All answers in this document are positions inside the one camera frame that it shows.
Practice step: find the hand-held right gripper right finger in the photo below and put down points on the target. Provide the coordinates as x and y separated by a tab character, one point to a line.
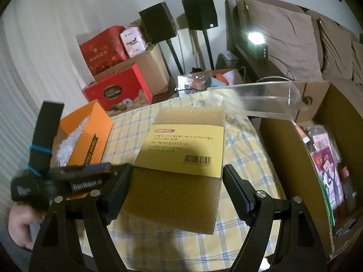
238	192

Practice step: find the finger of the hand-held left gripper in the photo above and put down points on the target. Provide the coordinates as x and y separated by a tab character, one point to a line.
93	166

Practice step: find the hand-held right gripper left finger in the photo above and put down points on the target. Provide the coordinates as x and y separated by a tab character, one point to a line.
119	192

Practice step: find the orange cardboard box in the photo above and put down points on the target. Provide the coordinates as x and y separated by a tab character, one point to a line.
96	124

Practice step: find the yellow-labelled sponge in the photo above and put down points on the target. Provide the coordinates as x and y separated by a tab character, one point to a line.
175	204

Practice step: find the person's left hand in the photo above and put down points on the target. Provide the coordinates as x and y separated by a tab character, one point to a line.
21	226

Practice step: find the large brown cardboard box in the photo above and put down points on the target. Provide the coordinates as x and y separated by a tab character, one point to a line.
283	158

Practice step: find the white curtain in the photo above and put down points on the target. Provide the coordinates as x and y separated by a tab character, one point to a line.
17	104

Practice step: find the red box with oval label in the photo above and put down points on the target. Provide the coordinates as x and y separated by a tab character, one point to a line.
119	87

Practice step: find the pink packaged item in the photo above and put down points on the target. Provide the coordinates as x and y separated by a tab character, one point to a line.
326	170

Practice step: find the clear plastic container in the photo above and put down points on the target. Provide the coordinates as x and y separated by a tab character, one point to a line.
263	102

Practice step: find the brown bottle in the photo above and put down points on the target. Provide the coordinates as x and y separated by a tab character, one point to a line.
348	187

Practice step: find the brown cardboard carton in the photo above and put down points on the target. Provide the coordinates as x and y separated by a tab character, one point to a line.
154	70

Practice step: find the red patterned gift box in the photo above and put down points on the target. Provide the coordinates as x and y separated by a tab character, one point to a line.
102	51

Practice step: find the pink printed box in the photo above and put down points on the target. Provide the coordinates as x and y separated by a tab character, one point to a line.
133	41

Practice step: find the black speaker stand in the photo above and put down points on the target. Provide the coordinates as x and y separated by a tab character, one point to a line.
174	56
208	49

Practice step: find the brown sofa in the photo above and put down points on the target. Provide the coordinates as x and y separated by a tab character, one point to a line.
244	53

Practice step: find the bright led light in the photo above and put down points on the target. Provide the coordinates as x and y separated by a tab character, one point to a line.
255	41

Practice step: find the black loudspeaker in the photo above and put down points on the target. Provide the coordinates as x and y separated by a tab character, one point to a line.
200	12
157	22

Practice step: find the large beige sofa cushion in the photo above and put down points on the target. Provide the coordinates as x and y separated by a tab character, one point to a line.
286	34

